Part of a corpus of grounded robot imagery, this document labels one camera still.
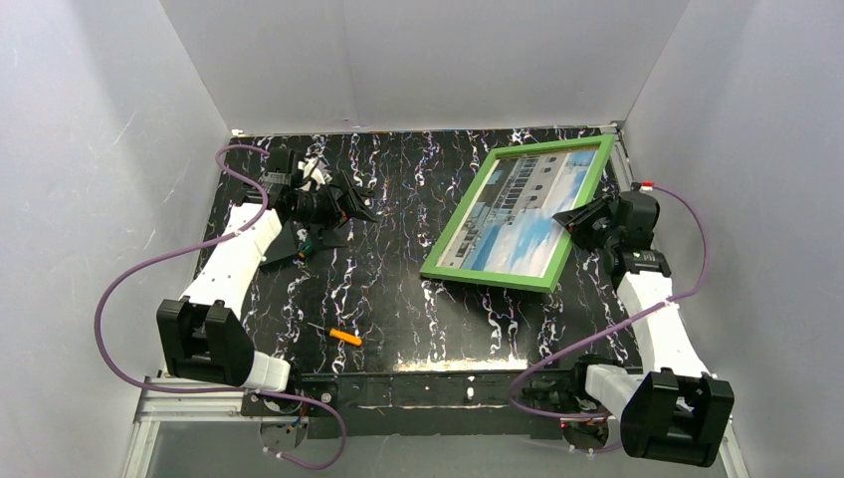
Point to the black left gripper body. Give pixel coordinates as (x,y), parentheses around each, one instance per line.
(338,203)

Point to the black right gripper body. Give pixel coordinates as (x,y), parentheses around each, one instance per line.
(599,220)

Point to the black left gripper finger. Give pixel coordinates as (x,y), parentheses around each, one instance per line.
(324,237)
(352,199)

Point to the building and sky photo print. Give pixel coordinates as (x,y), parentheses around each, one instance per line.
(508,227)

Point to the orange handled screwdriver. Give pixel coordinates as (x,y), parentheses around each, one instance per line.
(339,335)

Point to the green wooden photo frame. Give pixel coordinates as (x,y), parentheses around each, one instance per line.
(546,283)

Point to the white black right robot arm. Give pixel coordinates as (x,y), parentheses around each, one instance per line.
(675,410)

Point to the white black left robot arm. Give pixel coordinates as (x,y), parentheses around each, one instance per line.
(201,332)

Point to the black square pad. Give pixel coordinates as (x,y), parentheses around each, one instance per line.
(284,247)

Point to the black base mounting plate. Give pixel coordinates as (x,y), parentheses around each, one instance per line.
(470,402)

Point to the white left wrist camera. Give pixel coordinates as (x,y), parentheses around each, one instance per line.
(314,174)

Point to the aluminium rail right side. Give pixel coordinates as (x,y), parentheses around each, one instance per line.
(619,157)

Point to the aluminium rail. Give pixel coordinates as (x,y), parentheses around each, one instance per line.
(619,157)
(225,434)

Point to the aluminium rail front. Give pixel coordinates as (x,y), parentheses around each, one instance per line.
(225,434)

